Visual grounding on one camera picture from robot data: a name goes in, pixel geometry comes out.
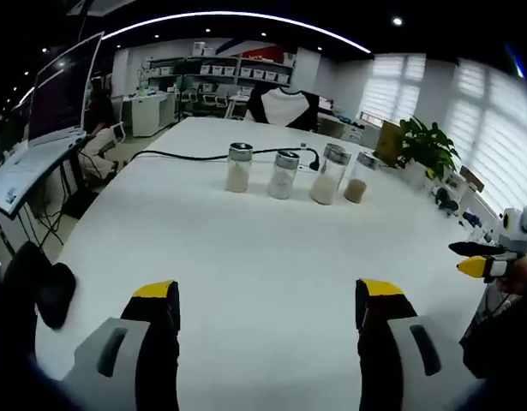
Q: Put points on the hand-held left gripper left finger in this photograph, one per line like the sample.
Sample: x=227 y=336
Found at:
x=130 y=342

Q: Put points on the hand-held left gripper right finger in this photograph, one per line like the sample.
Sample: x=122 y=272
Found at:
x=391 y=342

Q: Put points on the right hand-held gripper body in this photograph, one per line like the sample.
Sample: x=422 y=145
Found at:
x=513 y=233

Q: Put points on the seasoning bottle with brown powder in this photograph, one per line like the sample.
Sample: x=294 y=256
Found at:
x=359 y=180

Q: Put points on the tall seasoning bottle white grains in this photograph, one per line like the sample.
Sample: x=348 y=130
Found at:
x=329 y=175

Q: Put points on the seasoning bottle with white powder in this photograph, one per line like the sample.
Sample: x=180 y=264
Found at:
x=282 y=175

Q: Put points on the seasoning bottle with beige powder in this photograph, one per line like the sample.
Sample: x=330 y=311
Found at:
x=238 y=168

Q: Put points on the person's right hand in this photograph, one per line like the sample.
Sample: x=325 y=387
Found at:
x=518 y=276

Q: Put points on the black and white device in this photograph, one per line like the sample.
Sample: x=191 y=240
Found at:
x=448 y=198

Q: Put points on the green potted plant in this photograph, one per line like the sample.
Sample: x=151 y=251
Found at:
x=423 y=147

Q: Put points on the cardboard box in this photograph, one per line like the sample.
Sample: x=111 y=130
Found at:
x=386 y=139

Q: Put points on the white office chair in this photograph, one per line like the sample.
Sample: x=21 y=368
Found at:
x=115 y=137

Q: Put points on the white monitor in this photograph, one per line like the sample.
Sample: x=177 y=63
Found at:
x=53 y=128

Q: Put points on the white cabinet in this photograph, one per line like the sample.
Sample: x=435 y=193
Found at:
x=149 y=113

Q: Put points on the storage shelf with white bins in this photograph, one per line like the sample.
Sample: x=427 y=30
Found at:
x=222 y=70

